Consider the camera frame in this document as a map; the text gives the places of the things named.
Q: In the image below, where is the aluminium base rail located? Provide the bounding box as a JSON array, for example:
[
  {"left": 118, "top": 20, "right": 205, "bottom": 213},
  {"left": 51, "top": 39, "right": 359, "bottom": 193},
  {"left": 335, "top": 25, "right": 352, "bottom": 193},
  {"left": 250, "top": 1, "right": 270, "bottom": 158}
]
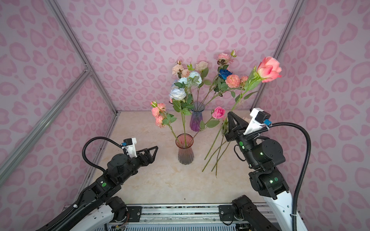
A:
[{"left": 72, "top": 203, "right": 292, "bottom": 231}]

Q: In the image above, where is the white lavender rose stem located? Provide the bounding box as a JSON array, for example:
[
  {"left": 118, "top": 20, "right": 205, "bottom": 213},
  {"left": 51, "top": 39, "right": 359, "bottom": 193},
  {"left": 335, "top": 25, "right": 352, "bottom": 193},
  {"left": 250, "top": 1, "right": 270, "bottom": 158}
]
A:
[{"left": 168, "top": 83, "right": 193, "bottom": 148}]

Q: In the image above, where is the magenta rose flower stem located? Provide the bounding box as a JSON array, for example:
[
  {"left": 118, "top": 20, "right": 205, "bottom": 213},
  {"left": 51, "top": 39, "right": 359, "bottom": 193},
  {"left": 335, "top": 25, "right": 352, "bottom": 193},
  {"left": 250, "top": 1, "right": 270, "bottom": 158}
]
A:
[{"left": 195, "top": 106, "right": 226, "bottom": 136}]

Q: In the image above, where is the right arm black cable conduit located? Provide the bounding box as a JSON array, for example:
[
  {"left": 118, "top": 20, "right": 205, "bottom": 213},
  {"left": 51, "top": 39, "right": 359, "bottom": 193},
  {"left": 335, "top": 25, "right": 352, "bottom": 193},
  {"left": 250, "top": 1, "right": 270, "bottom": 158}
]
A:
[{"left": 244, "top": 122, "right": 312, "bottom": 231}]

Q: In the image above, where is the left aluminium frame profile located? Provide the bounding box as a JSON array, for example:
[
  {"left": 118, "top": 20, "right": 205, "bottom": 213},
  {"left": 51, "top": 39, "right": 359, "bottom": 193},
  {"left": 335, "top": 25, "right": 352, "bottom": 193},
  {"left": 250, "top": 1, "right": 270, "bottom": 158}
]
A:
[{"left": 1, "top": 1, "right": 119, "bottom": 185}]

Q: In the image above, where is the cream rose flower stem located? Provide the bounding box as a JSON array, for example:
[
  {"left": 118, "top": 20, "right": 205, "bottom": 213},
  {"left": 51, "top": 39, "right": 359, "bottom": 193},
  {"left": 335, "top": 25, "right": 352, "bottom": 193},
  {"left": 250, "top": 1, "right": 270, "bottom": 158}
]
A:
[{"left": 196, "top": 61, "right": 209, "bottom": 101}]

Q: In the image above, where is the salmon pink rose stem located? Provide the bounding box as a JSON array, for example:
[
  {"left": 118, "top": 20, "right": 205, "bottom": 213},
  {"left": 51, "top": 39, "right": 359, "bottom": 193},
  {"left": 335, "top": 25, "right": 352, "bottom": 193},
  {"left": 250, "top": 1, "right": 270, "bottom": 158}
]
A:
[{"left": 203, "top": 56, "right": 283, "bottom": 161}]

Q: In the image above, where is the dark blue rose stem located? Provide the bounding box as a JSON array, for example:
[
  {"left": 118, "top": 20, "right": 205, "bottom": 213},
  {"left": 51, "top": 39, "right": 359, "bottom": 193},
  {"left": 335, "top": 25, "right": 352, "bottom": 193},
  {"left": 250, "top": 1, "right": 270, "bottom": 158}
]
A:
[{"left": 214, "top": 69, "right": 232, "bottom": 92}]

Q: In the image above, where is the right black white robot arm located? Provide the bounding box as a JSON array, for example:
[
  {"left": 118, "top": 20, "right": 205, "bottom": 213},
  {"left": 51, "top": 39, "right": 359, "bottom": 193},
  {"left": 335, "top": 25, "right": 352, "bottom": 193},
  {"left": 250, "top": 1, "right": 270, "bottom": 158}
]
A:
[{"left": 225, "top": 108, "right": 312, "bottom": 231}]

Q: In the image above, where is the peach carnation flower stem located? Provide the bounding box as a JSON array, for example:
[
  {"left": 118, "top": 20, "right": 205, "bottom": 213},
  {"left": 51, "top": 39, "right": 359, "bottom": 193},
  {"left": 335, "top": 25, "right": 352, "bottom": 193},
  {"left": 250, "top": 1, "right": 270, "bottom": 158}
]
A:
[{"left": 172, "top": 60, "right": 190, "bottom": 85}]

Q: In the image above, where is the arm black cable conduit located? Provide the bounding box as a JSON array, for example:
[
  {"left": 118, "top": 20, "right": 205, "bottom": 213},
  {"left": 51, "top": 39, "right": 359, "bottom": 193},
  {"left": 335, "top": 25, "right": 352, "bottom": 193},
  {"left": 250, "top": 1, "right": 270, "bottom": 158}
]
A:
[
  {"left": 244, "top": 122, "right": 312, "bottom": 231},
  {"left": 81, "top": 136, "right": 123, "bottom": 173}
]

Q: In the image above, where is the coral pink rose stem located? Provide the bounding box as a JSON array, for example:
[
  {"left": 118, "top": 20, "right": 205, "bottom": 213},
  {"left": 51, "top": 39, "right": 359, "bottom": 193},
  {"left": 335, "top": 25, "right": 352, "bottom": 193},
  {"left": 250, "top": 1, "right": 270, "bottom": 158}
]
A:
[{"left": 202, "top": 74, "right": 249, "bottom": 106}]

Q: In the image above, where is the red glass vase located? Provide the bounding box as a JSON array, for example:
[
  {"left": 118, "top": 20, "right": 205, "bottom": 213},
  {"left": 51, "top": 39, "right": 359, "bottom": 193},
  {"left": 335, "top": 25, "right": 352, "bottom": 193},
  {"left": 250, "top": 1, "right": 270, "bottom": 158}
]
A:
[{"left": 175, "top": 134, "right": 194, "bottom": 165}]

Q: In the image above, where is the purple blue glass vase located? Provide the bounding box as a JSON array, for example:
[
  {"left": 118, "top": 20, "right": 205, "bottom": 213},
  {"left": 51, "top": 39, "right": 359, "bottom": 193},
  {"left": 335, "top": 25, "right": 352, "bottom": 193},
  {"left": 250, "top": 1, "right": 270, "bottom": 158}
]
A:
[{"left": 190, "top": 102, "right": 205, "bottom": 132}]

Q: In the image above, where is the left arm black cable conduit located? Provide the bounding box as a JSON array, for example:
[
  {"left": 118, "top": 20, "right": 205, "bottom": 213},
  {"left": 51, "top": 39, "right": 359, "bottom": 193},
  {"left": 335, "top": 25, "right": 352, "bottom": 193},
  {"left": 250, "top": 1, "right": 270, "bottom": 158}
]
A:
[{"left": 81, "top": 136, "right": 123, "bottom": 173}]

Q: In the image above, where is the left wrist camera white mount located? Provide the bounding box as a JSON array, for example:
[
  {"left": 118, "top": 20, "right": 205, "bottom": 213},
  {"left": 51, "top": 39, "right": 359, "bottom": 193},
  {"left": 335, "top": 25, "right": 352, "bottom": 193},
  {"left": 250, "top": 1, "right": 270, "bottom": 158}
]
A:
[{"left": 121, "top": 138, "right": 137, "bottom": 158}]

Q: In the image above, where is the pink carnation flower stem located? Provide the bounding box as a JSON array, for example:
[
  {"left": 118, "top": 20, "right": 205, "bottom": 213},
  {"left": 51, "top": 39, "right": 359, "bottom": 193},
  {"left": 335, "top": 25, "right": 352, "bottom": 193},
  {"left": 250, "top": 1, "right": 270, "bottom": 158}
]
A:
[{"left": 201, "top": 50, "right": 237, "bottom": 106}]

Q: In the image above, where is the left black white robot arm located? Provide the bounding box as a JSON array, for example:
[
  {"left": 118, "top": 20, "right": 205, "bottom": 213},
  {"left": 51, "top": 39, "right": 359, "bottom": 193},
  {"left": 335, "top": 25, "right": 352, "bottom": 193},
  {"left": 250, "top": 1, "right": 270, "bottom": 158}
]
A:
[{"left": 39, "top": 146, "right": 158, "bottom": 231}]

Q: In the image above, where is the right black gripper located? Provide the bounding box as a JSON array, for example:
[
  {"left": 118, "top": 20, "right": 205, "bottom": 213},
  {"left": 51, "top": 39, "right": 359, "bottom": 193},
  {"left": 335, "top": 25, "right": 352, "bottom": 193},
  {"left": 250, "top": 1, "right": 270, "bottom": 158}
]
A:
[{"left": 226, "top": 112, "right": 262, "bottom": 169}]

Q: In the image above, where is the pile of artificial flowers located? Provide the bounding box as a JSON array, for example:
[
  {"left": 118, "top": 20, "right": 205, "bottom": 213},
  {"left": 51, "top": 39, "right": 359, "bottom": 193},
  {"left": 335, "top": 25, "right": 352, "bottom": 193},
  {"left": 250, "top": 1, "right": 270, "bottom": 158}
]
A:
[{"left": 201, "top": 118, "right": 231, "bottom": 177}]

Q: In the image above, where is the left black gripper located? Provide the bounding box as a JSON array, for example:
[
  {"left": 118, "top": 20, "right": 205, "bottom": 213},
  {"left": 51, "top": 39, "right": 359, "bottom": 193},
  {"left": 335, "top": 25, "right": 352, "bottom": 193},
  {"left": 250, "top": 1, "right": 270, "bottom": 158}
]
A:
[{"left": 119, "top": 145, "right": 158, "bottom": 185}]

